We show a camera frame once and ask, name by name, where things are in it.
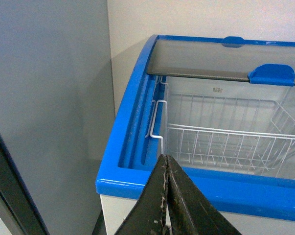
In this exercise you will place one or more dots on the white wire basket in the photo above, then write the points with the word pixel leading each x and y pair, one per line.
pixel 283 119
pixel 223 134

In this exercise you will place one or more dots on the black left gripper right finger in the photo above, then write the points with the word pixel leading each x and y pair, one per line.
pixel 190 211

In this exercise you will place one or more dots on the rear sliding glass lid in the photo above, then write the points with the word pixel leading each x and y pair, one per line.
pixel 229 41

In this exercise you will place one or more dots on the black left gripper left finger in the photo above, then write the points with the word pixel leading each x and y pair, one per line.
pixel 148 216

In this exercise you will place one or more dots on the grey cabinet side panel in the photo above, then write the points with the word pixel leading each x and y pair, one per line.
pixel 56 104

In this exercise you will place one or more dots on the sliding glass lid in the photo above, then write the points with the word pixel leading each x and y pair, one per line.
pixel 256 64
pixel 229 41

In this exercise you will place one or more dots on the front sliding glass lid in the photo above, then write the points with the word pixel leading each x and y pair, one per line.
pixel 256 64

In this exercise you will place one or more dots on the white chest freezer blue rim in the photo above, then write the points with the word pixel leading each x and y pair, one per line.
pixel 255 205

